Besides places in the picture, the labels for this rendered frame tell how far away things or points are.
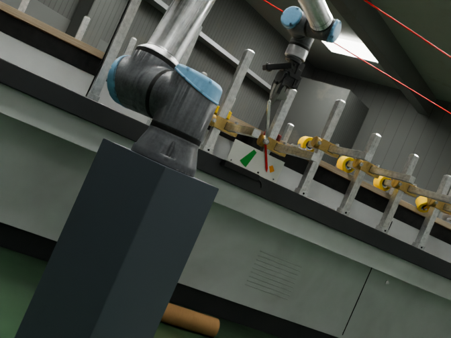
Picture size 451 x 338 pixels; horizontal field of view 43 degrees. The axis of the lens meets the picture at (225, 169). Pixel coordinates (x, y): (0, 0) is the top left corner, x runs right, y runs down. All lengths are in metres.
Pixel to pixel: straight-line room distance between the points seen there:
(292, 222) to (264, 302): 0.49
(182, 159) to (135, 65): 0.32
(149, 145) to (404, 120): 9.27
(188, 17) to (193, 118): 0.34
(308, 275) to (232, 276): 0.42
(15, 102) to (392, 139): 8.89
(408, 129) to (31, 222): 8.71
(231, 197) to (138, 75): 0.97
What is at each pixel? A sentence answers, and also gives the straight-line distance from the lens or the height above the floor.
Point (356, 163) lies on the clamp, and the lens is 2.72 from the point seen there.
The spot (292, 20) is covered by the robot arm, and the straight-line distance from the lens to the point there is 2.30.
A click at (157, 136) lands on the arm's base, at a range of 1.54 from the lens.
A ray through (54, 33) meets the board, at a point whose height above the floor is 0.88.
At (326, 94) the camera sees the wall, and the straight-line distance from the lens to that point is 10.21.
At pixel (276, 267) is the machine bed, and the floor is 0.33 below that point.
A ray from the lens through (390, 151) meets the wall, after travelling 10.52.
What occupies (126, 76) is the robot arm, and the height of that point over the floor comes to 0.79.
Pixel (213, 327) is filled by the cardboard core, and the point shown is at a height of 0.05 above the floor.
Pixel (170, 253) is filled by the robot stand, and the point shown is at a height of 0.39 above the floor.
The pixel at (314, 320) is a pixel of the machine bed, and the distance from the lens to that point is 3.09.
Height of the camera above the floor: 0.64
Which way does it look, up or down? 1 degrees up
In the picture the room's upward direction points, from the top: 24 degrees clockwise
